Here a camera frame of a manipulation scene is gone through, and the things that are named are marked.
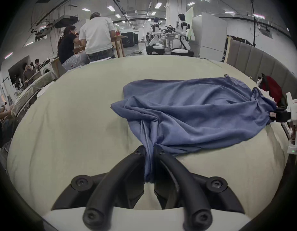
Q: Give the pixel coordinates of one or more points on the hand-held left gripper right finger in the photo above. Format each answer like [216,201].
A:
[170,172]

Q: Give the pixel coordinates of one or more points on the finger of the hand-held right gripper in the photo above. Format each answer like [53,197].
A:
[278,115]

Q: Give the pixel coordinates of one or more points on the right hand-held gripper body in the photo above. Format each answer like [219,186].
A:
[296,107]

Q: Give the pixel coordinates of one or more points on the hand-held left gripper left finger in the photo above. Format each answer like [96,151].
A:
[129,172]

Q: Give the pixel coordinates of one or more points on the blue shirt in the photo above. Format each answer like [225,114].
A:
[191,109]

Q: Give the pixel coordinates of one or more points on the person's right hand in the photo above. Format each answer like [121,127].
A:
[296,131]

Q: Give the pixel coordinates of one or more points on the red bag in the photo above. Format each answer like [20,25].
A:
[272,86]

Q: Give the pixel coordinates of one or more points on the grey padded headboard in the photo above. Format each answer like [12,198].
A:
[264,56]

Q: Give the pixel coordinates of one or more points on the bed with beige sheet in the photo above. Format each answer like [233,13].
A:
[73,129]

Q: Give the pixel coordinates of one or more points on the black stand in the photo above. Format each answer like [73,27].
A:
[253,18]

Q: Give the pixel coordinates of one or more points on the white humanoid robot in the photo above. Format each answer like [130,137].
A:
[155,37]
[182,35]

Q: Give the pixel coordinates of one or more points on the washing machine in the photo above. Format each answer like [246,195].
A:
[45,70]

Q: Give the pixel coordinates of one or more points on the group of people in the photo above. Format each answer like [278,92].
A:
[30,70]

